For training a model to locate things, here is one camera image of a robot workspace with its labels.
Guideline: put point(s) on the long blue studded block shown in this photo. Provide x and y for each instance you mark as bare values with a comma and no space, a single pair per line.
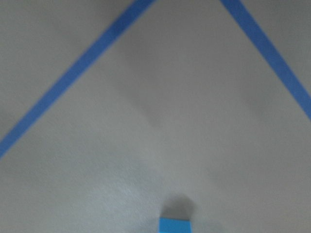
169,225

